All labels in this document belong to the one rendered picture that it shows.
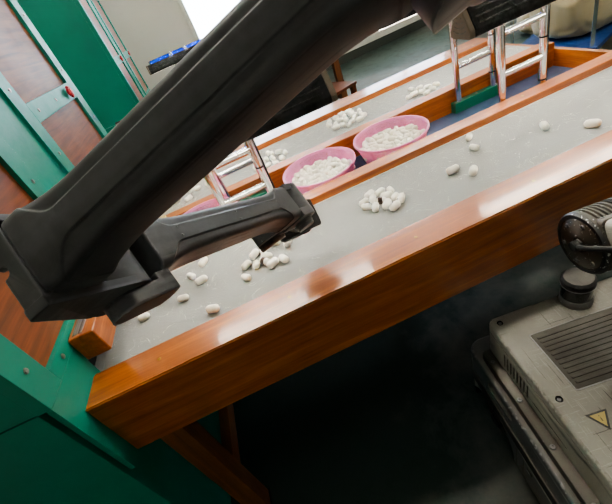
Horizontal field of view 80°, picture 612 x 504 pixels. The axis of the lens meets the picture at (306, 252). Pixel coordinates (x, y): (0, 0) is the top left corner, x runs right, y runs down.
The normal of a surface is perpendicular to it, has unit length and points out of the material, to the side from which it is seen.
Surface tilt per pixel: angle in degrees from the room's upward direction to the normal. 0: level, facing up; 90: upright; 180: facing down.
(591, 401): 0
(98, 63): 90
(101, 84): 90
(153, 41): 90
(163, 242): 62
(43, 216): 55
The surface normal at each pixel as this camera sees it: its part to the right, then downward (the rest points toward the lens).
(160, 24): 0.31, 0.49
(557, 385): -0.33, -0.74
